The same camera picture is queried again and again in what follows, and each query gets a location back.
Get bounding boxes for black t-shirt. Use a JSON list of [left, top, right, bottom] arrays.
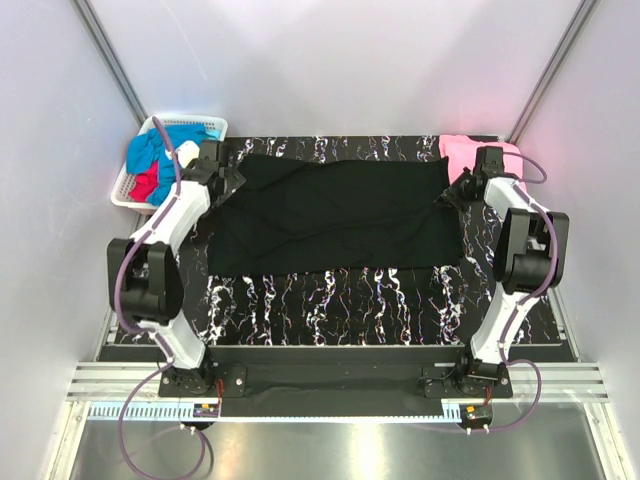
[[207, 154, 464, 277]]

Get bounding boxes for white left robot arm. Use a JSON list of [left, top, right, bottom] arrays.
[[107, 140, 245, 396]]

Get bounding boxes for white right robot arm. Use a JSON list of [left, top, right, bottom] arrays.
[[437, 146, 570, 397]]

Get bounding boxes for folded pink t-shirt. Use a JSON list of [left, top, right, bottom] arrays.
[[438, 135, 524, 192]]

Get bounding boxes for red t-shirt in basket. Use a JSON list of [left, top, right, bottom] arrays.
[[129, 162, 158, 203]]

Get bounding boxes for blue t-shirt in basket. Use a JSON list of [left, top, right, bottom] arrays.
[[126, 123, 220, 206]]

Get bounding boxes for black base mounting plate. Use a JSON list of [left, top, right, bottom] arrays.
[[159, 346, 513, 420]]

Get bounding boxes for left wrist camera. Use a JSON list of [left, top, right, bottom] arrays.
[[169, 139, 231, 169]]

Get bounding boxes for aluminium frame rail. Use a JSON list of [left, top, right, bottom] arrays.
[[67, 363, 608, 423]]

